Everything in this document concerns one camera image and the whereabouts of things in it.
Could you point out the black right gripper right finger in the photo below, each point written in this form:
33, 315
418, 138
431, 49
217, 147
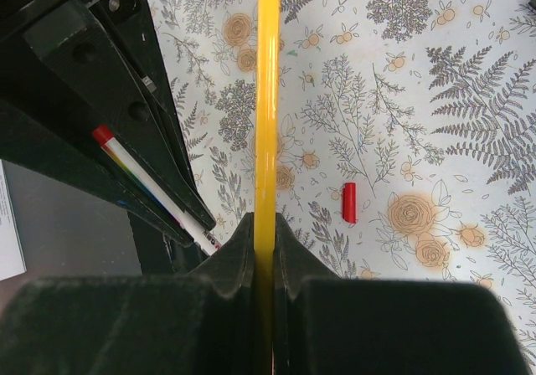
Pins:
325, 324

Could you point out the floral table mat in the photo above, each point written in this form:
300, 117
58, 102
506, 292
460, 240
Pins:
427, 105

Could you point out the white red marker pen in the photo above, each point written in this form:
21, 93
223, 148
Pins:
118, 153

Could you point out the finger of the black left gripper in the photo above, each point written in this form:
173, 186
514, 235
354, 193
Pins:
29, 144
61, 67

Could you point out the yellow framed whiteboard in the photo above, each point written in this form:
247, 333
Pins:
264, 238

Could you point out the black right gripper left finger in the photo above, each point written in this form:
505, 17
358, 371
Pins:
198, 323

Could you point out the red marker cap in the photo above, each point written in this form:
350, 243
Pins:
349, 203

